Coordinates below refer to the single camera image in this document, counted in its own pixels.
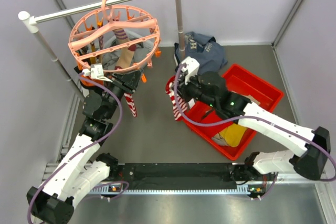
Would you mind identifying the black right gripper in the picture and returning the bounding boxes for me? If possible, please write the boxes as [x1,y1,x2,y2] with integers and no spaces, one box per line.
[172,71,217,109]

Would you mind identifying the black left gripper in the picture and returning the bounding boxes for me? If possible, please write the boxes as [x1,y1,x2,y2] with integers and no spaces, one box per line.
[103,68,143,120]

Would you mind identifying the red white striped sock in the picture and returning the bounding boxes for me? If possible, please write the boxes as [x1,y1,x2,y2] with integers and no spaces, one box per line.
[124,93,137,117]
[165,76,188,121]

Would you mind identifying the pink round clip hanger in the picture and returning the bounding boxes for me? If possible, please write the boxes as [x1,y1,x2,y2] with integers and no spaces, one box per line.
[68,0,161,73]

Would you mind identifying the orange sock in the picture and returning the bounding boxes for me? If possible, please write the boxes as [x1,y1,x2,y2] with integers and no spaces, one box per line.
[74,65,95,90]

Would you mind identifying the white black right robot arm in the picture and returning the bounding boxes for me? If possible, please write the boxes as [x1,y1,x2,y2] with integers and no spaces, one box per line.
[168,72,335,180]

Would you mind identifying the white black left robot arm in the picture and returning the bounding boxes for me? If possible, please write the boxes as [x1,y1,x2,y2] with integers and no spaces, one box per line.
[26,67,143,223]

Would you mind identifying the beige maroon hanging sock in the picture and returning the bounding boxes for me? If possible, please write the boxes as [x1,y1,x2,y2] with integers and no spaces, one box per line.
[113,28,136,70]

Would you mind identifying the blue grey sweatshirt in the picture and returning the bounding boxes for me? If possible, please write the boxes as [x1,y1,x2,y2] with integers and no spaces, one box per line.
[184,31,228,74]

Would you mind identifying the red plastic bin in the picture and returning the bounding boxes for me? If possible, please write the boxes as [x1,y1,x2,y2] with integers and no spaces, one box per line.
[183,64,284,161]

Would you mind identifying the yellow sock in bin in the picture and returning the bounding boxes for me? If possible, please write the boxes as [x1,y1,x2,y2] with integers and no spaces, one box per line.
[219,124,247,147]

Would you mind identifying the silver clothes rack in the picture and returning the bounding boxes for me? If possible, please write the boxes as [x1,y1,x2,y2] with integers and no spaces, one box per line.
[18,0,185,101]

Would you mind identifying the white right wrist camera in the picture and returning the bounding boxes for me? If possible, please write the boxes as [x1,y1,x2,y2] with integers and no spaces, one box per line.
[179,57,200,84]

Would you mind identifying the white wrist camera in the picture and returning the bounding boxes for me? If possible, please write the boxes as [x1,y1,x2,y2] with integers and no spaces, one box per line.
[179,57,200,84]
[82,63,112,82]

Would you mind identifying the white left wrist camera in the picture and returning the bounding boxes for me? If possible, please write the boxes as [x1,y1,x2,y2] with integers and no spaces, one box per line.
[82,63,112,82]

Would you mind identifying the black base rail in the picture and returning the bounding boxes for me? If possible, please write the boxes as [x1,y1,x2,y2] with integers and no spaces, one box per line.
[114,163,250,190]

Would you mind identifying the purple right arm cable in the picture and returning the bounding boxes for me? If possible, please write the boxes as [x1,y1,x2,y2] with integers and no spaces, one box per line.
[173,62,336,200]

